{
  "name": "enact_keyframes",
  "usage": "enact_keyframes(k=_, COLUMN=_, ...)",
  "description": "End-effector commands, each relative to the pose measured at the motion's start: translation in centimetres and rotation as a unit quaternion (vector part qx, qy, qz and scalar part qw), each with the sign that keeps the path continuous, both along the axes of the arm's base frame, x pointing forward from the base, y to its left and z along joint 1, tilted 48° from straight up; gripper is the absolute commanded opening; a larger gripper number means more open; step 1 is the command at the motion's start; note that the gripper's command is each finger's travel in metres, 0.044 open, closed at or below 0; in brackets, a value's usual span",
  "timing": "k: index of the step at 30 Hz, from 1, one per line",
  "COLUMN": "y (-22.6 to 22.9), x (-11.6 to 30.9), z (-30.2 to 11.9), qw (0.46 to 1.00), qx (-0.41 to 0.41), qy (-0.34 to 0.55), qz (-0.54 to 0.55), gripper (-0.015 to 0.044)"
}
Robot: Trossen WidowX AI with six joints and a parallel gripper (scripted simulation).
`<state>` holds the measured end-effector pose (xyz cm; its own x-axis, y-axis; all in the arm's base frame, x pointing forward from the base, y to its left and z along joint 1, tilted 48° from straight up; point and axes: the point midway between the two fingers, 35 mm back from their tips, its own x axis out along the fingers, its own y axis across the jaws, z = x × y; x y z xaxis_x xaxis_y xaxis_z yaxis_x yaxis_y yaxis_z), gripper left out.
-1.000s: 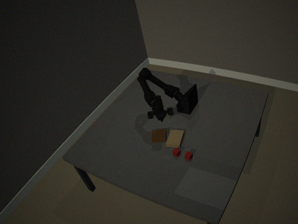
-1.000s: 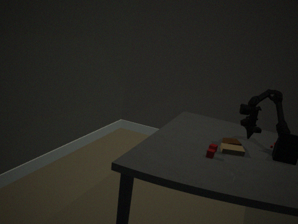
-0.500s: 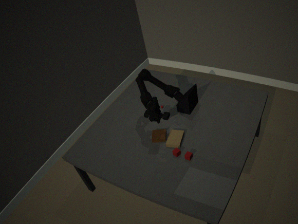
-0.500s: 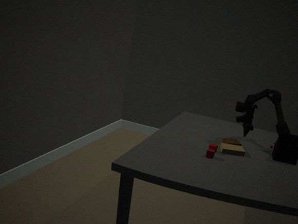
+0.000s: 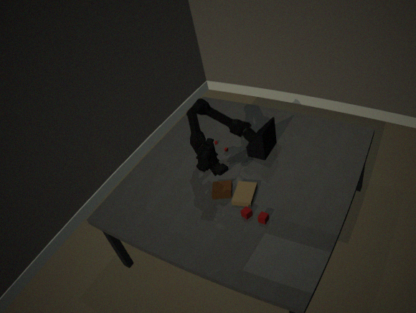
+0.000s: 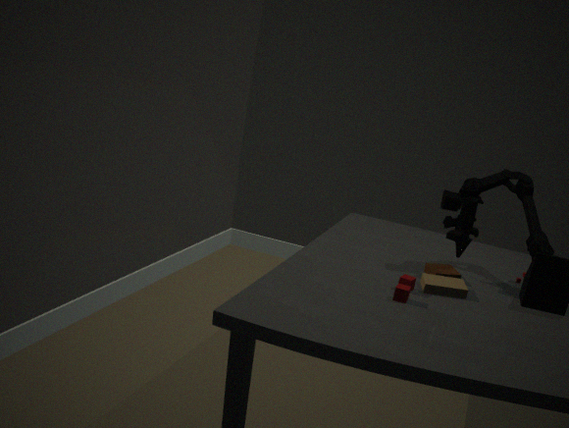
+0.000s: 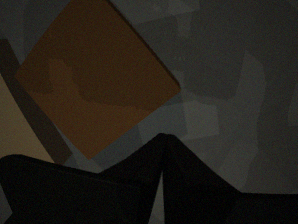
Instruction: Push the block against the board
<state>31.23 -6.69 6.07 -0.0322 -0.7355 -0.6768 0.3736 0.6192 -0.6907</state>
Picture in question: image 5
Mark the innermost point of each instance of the tan board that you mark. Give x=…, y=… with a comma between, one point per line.
x=244, y=194

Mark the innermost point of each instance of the red cube block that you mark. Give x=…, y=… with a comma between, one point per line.
x=246, y=212
x=263, y=217

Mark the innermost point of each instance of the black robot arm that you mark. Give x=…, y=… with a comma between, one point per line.
x=205, y=148

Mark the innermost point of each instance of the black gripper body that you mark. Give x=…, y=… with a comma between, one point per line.
x=218, y=168

